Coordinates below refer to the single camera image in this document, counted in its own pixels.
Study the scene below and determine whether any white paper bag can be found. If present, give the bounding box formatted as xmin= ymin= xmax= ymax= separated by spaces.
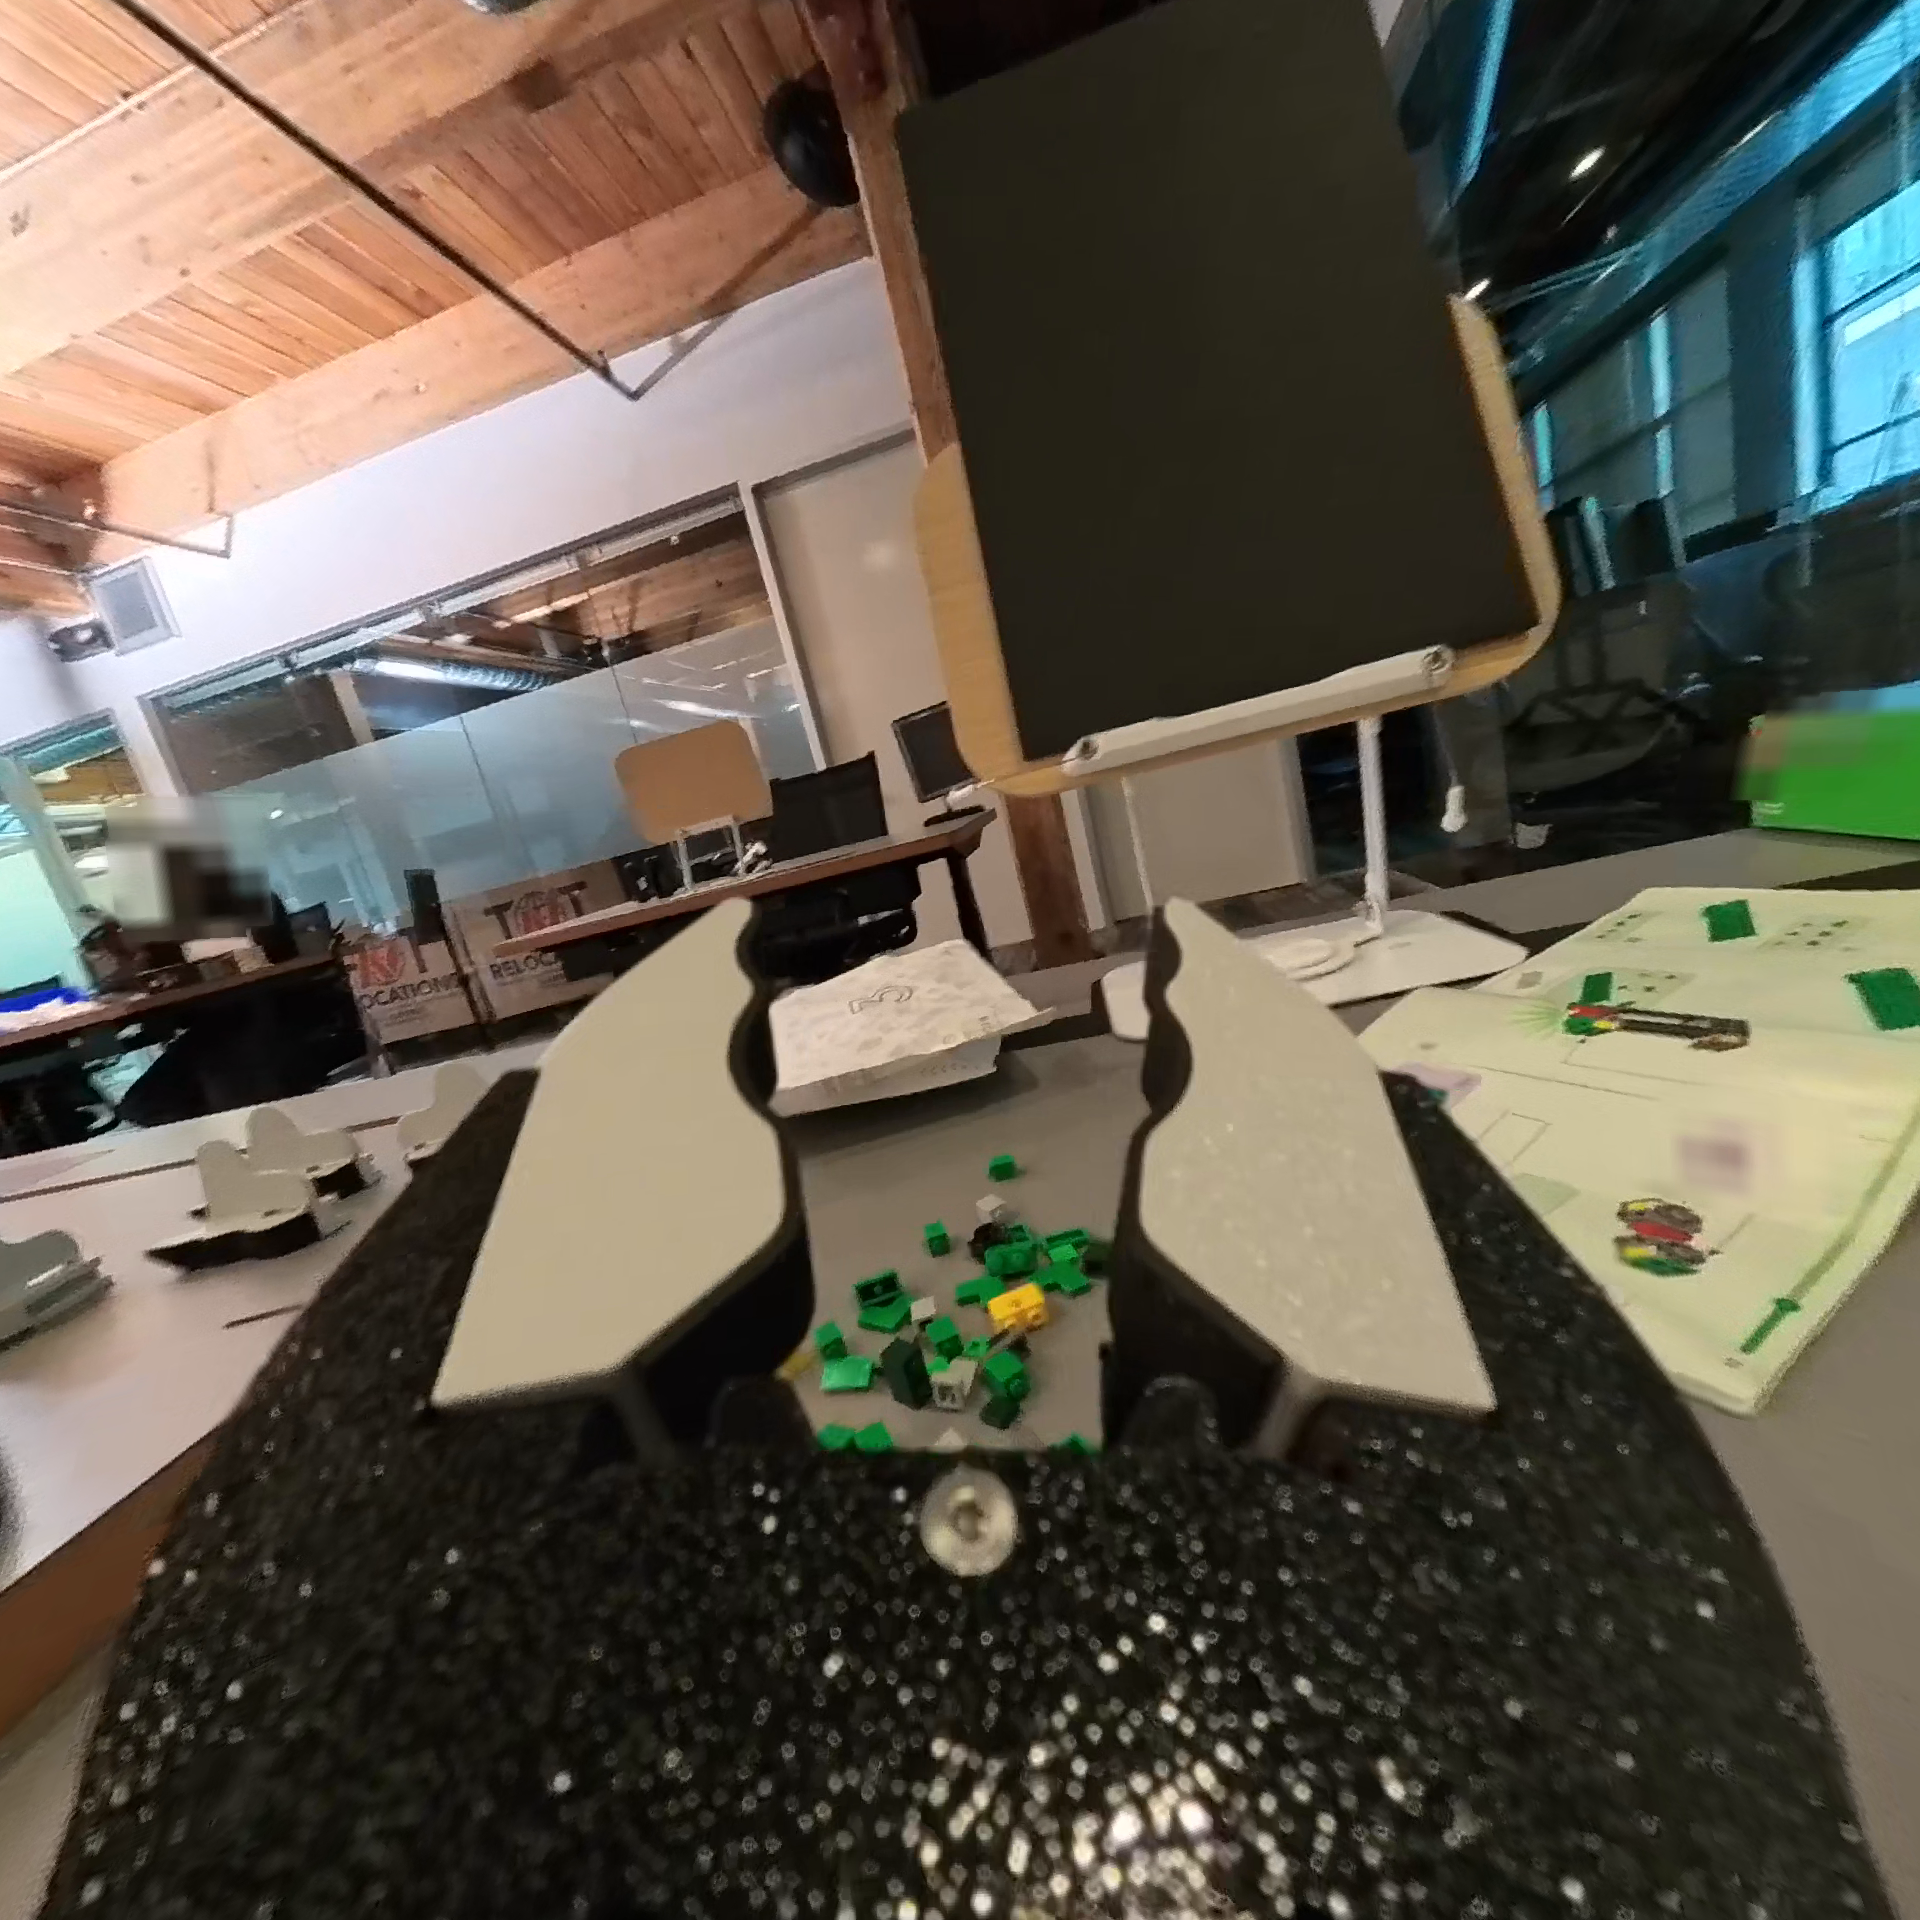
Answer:
xmin=768 ymin=942 xmax=1059 ymax=1121

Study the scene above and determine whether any pile of small toy bricks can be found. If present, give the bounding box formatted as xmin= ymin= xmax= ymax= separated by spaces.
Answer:
xmin=778 ymin=1153 xmax=1121 ymax=1459

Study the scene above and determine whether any wooden office desk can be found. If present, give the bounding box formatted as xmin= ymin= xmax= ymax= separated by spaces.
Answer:
xmin=498 ymin=808 xmax=1001 ymax=978

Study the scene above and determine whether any grey desk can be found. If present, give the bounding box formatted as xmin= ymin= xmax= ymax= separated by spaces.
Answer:
xmin=0 ymin=847 xmax=1920 ymax=1920

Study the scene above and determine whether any pale green instruction booklet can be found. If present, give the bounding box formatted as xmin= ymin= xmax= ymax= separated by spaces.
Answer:
xmin=1359 ymin=884 xmax=1920 ymax=1419

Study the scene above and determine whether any wooden tablet holder white stand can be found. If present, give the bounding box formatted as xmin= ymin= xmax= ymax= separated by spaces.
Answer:
xmin=915 ymin=292 xmax=1566 ymax=1046

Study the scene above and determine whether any wooden post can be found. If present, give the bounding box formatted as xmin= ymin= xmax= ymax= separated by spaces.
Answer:
xmin=811 ymin=0 xmax=1102 ymax=969

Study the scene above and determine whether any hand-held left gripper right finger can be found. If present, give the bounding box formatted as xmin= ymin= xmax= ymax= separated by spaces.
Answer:
xmin=1102 ymin=897 xmax=1501 ymax=1459

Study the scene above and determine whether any green box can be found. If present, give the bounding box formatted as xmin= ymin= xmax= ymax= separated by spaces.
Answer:
xmin=1739 ymin=704 xmax=1920 ymax=843

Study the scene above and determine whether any light table with wooden edge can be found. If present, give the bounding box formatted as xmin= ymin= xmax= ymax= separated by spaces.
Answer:
xmin=0 ymin=1034 xmax=550 ymax=1739

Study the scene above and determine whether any black computer monitor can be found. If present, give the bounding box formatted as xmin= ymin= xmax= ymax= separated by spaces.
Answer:
xmin=892 ymin=701 xmax=981 ymax=803

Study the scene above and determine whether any small wooden board stand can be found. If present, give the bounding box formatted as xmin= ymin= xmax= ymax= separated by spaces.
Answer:
xmin=613 ymin=720 xmax=771 ymax=895

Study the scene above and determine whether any black office chair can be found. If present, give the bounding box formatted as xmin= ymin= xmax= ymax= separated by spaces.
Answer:
xmin=759 ymin=752 xmax=926 ymax=983

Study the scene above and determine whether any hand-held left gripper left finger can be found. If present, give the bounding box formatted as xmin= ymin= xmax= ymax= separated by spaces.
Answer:
xmin=433 ymin=897 xmax=819 ymax=1459

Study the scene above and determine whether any black tablet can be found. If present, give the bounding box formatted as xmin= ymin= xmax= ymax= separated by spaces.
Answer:
xmin=896 ymin=0 xmax=1547 ymax=765

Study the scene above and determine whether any loose grey finger part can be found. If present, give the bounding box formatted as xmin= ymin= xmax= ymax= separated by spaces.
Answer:
xmin=146 ymin=1142 xmax=351 ymax=1274
xmin=391 ymin=1058 xmax=504 ymax=1168
xmin=0 ymin=1232 xmax=118 ymax=1350
xmin=242 ymin=1107 xmax=387 ymax=1202

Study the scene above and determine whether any black dome fixture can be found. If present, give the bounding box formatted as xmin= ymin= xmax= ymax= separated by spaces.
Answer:
xmin=761 ymin=76 xmax=867 ymax=210

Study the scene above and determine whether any printed cardboard box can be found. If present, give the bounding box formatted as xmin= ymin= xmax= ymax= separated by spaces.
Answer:
xmin=344 ymin=884 xmax=639 ymax=1070

